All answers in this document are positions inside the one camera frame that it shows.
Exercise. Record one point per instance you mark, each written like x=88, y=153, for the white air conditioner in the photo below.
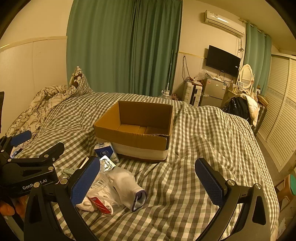
x=224, y=23

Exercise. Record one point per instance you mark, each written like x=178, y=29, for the grey checked bed cover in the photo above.
x=178, y=207

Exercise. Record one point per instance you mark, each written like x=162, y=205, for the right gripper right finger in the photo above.
x=253, y=220

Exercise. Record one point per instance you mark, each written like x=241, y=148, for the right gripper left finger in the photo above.
x=40, y=219

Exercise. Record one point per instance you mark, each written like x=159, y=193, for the checked pillow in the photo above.
x=79, y=84

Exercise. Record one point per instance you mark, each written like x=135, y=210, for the white sock with grey cuff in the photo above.
x=130, y=193

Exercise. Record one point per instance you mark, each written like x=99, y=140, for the silver pill blister pack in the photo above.
x=106, y=164

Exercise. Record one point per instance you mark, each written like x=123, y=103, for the floral patterned duvet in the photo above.
x=42, y=104

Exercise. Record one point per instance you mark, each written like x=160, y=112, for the person's left hand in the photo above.
x=19, y=207

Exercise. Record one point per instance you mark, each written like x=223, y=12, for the wooden stool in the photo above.
x=285, y=191

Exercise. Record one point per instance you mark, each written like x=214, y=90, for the black jacket on chair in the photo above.
x=237, y=106

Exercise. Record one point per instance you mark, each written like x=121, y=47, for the grey mini fridge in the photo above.
x=212, y=93

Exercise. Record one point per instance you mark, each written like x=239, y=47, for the white oval vanity mirror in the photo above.
x=245, y=78

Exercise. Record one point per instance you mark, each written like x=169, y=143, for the black wall television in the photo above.
x=223, y=61

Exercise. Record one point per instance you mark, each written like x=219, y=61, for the open cardboard box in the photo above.
x=137, y=129

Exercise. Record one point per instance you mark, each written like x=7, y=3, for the clear floss pick jar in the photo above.
x=101, y=196

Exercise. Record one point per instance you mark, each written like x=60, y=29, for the white louvered wardrobe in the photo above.
x=277, y=131

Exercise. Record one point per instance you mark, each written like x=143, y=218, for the blue white small carton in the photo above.
x=106, y=149

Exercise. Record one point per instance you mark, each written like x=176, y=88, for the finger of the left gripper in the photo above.
x=7, y=143
x=52, y=154

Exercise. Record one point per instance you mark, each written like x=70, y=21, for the green window curtain right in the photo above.
x=258, y=55

